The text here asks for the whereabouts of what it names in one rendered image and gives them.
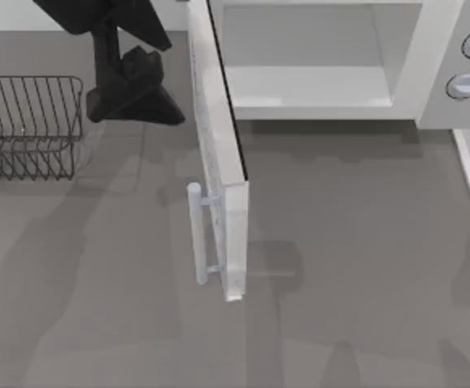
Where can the pale microwave door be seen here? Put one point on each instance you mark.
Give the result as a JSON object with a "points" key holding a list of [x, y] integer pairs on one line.
{"points": [[235, 210]]}

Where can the pale microwave oven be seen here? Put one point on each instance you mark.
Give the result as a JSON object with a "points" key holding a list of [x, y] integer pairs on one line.
{"points": [[429, 60]]}

